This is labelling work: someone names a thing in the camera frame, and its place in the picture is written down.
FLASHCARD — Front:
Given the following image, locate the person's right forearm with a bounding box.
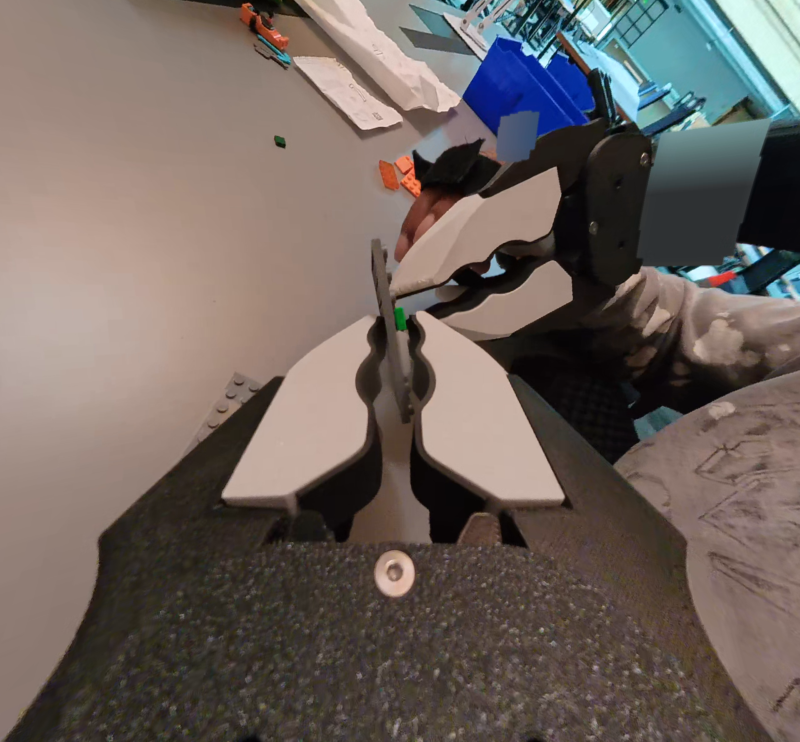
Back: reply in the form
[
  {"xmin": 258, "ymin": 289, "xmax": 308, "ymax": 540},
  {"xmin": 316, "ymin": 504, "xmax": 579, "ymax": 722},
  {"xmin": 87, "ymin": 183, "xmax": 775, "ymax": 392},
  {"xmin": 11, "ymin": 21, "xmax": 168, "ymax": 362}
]
[{"xmin": 587, "ymin": 267, "xmax": 800, "ymax": 412}]

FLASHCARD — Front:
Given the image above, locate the person's right hand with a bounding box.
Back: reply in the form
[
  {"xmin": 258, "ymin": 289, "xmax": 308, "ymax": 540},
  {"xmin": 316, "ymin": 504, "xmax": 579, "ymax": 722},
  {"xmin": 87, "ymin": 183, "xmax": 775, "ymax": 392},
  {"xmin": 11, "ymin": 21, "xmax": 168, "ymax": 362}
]
[{"xmin": 394, "ymin": 189, "xmax": 465, "ymax": 263}]

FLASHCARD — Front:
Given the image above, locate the large dark grey lego plate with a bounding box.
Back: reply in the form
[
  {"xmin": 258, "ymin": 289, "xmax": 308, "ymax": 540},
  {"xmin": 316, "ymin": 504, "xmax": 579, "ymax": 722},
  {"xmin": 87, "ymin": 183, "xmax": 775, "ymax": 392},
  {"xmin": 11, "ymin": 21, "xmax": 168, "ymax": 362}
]
[{"xmin": 370, "ymin": 239, "xmax": 418, "ymax": 424}]

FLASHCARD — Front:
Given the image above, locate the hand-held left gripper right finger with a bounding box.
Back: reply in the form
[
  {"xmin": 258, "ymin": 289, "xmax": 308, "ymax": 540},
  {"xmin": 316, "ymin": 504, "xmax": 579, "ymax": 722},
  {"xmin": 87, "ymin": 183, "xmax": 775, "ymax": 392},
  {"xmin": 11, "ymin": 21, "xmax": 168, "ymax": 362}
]
[{"xmin": 409, "ymin": 311, "xmax": 566, "ymax": 544}]

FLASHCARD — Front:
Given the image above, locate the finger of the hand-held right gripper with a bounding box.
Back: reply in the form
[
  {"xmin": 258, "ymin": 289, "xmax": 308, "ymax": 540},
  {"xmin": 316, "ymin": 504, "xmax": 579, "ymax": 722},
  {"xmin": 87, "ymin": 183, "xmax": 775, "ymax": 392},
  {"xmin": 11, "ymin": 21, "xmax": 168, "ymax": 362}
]
[
  {"xmin": 436, "ymin": 260, "xmax": 575, "ymax": 343},
  {"xmin": 389, "ymin": 166, "xmax": 562, "ymax": 294}
]

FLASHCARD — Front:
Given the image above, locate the grey lego baseplate build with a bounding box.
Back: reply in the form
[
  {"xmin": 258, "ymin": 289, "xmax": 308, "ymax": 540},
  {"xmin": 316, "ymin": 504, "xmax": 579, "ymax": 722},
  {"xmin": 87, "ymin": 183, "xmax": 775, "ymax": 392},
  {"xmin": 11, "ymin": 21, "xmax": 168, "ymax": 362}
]
[{"xmin": 190, "ymin": 372, "xmax": 263, "ymax": 449}]

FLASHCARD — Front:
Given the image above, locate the orange and teal lego assembly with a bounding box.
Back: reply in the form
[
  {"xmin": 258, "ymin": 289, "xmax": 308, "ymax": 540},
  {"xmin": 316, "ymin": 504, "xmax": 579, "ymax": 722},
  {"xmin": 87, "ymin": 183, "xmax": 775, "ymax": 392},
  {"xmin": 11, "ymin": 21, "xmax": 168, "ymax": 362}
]
[{"xmin": 239, "ymin": 2, "xmax": 293, "ymax": 68}]

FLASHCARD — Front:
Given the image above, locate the white instruction sheet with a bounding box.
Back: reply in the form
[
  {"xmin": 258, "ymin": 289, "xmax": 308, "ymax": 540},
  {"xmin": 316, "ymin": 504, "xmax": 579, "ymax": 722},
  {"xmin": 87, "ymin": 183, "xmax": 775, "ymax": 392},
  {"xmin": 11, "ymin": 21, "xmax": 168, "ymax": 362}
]
[{"xmin": 292, "ymin": 56, "xmax": 404, "ymax": 132}]

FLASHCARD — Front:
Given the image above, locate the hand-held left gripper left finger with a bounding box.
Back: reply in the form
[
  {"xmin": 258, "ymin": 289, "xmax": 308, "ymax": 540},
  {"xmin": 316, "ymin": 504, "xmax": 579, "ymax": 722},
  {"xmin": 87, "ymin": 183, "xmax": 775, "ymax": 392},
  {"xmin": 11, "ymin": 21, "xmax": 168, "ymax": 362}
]
[{"xmin": 220, "ymin": 314, "xmax": 383, "ymax": 543}]

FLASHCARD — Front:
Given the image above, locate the white crumpled paper bag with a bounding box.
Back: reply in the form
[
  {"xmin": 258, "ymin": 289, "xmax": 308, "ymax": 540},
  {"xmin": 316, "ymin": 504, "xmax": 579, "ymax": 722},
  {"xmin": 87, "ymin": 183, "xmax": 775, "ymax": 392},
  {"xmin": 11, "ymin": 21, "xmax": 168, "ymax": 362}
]
[{"xmin": 284, "ymin": 0, "xmax": 462, "ymax": 113}]

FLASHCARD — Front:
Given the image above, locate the blue plastic storage bin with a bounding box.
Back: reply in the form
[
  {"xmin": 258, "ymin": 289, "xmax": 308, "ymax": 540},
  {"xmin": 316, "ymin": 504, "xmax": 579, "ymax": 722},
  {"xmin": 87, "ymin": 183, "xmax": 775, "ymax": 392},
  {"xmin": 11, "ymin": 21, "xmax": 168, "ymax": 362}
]
[{"xmin": 462, "ymin": 36, "xmax": 598, "ymax": 137}]

